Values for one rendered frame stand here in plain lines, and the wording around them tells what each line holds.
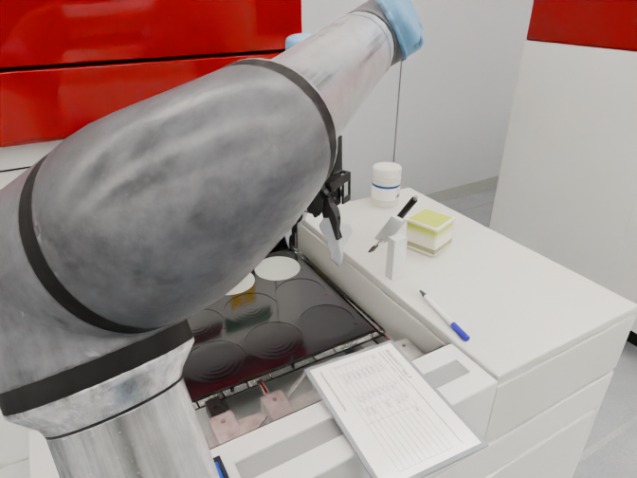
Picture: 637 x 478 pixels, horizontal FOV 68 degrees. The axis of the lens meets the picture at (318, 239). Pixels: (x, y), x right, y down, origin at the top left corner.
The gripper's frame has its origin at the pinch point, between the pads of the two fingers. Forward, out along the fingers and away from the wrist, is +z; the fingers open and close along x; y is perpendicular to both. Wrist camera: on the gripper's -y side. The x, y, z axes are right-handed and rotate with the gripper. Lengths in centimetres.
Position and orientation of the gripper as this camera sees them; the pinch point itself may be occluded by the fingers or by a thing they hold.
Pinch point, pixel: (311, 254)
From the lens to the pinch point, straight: 82.8
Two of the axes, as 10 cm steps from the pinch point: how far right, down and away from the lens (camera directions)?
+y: 5.9, -4.1, 6.9
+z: 0.3, 8.7, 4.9
